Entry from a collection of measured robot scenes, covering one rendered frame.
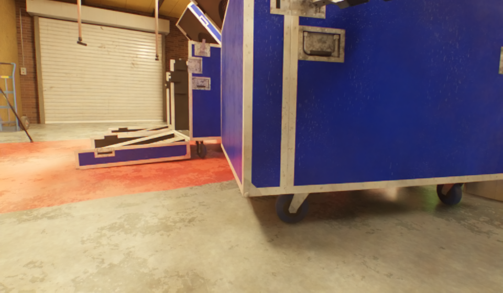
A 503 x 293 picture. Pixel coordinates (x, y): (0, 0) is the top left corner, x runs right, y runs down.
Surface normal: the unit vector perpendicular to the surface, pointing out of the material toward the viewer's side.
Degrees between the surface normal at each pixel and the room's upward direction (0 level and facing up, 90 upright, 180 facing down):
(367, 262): 0
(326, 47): 90
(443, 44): 90
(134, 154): 90
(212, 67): 90
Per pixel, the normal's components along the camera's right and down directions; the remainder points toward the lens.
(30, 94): 0.51, 0.10
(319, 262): 0.01, -0.99
